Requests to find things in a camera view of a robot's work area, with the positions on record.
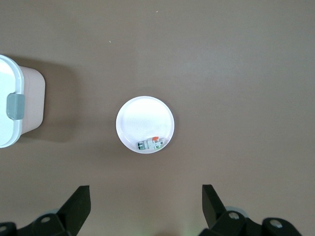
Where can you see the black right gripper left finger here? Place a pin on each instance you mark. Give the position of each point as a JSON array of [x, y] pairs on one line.
[[73, 211]]

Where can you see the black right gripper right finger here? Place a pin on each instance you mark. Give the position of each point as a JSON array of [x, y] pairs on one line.
[[214, 211]]

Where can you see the white lidded storage box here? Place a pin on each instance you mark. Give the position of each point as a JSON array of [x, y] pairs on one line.
[[32, 103]]

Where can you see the grey box latch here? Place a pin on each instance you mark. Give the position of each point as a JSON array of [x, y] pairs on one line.
[[16, 106]]

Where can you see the orange grey circuit breaker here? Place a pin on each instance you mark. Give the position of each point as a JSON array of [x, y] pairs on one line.
[[151, 145]]

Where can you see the pale round plate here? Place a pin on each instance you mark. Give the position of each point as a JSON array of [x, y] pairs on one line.
[[142, 118]]

